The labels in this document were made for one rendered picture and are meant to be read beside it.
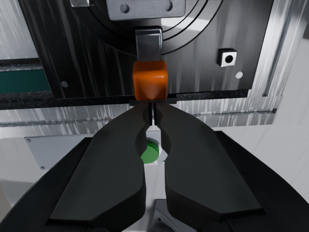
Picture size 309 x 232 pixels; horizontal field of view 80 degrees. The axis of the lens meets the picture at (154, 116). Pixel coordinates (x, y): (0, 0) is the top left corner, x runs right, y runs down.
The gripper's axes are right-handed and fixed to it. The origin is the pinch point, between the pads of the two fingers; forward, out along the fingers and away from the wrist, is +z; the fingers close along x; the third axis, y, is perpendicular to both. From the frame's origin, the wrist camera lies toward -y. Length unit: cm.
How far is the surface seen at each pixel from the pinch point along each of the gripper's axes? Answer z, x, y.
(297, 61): 20.7, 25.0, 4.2
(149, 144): 9.7, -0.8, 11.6
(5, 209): 107, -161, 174
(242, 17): 9.7, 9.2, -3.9
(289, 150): 20.8, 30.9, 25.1
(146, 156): 9.5, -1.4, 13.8
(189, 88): 9.7, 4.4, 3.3
